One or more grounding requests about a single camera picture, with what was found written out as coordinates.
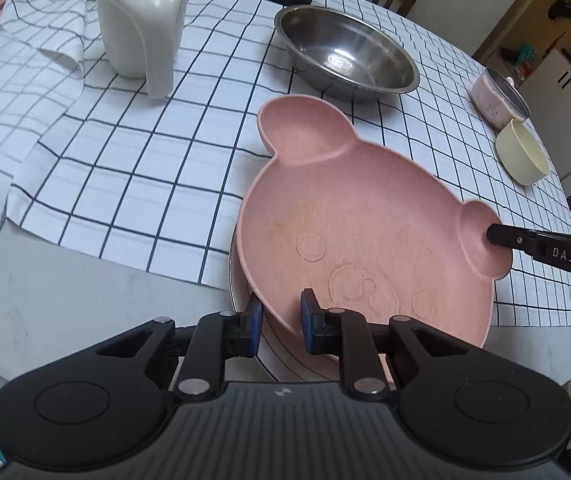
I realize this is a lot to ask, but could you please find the white lower cabinet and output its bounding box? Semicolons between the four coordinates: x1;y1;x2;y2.
518;49;571;171

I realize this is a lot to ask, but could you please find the large white plate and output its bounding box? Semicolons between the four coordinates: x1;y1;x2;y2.
227;225;351;386

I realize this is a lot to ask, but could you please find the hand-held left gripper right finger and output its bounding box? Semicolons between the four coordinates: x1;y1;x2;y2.
299;288;471;401

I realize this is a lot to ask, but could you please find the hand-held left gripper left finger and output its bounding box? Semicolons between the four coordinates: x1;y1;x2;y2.
93;294;266;403

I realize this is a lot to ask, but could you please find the pink bear-shaped plate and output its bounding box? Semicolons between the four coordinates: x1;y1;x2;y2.
236;94;515;361

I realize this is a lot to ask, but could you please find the cream bowl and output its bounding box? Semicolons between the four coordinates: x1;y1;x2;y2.
495;119;552;187

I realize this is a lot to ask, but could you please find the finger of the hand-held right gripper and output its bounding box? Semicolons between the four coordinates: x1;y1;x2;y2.
485;222;571;286

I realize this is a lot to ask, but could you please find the pink pot with handle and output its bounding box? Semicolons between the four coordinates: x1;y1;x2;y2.
469;66;531;131

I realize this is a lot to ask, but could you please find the stainless steel bowl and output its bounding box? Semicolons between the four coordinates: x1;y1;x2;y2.
274;4;421;103

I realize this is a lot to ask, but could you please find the checkered tablecloth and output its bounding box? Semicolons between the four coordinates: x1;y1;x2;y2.
0;0;571;318

